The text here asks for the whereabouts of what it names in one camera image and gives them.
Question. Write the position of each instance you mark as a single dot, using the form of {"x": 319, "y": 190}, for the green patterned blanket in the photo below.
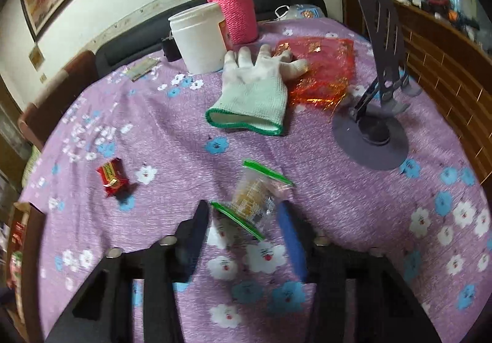
{"x": 31, "y": 166}

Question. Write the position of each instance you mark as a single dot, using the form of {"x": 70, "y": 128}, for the grey phone stand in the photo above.
{"x": 378, "y": 143}

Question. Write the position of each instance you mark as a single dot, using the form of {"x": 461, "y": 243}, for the black leather sofa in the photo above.
{"x": 127, "y": 47}

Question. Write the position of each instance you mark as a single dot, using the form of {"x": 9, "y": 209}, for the pink knit-sleeved bottle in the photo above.
{"x": 234, "y": 8}

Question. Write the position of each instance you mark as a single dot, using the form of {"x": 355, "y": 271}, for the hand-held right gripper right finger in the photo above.
{"x": 294, "y": 247}

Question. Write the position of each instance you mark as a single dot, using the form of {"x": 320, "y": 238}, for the wall switch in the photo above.
{"x": 43, "y": 78}

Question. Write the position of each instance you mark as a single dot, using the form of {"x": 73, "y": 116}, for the wooden sideboard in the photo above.
{"x": 442, "y": 70}

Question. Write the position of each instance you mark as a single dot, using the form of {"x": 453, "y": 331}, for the shallow cardboard box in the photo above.
{"x": 22, "y": 209}

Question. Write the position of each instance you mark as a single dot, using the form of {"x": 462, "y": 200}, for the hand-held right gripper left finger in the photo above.
{"x": 196, "y": 243}

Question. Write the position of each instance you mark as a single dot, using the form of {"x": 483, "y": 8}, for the brown armchair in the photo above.
{"x": 53, "y": 97}

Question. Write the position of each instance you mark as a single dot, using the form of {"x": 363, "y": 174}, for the purple floral tablecloth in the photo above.
{"x": 161, "y": 128}

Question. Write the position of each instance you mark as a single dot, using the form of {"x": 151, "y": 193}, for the red organza pouch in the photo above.
{"x": 326, "y": 70}

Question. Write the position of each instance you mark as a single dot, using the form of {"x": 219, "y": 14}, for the small wall plaque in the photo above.
{"x": 35, "y": 56}

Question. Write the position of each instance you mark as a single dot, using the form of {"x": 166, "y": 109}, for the white plastic jar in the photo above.
{"x": 200, "y": 39}

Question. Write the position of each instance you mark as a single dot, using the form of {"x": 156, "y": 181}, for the clear green-edged snack packet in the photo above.
{"x": 250, "y": 193}

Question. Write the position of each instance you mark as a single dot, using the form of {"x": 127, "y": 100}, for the red yellow candy packet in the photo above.
{"x": 113, "y": 176}

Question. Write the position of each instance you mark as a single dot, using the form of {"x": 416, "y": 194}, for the small black pouch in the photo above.
{"x": 171, "y": 51}

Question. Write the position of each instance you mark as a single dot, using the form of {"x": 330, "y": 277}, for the white work glove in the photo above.
{"x": 253, "y": 93}

